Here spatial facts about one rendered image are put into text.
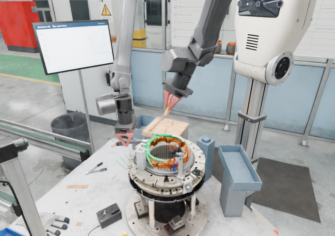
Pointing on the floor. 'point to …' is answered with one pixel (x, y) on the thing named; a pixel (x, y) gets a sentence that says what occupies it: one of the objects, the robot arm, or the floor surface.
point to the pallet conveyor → (45, 142)
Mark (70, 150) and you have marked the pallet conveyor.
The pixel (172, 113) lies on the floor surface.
